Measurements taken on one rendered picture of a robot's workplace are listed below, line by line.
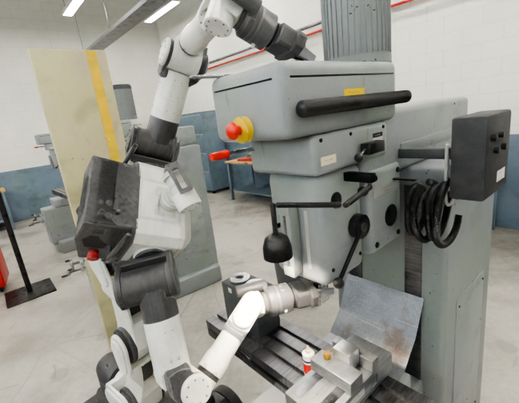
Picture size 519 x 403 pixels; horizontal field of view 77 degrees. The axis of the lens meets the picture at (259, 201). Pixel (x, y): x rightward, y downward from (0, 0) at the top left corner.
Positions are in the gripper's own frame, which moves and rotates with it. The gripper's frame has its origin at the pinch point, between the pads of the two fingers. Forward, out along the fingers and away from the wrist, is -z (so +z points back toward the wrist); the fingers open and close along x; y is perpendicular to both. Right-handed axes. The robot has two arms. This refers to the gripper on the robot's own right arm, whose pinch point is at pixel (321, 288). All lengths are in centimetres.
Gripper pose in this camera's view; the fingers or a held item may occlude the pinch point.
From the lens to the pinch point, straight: 108.9
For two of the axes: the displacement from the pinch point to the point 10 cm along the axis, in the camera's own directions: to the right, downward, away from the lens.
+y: 1.1, 9.6, 2.5
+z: -9.5, 1.7, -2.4
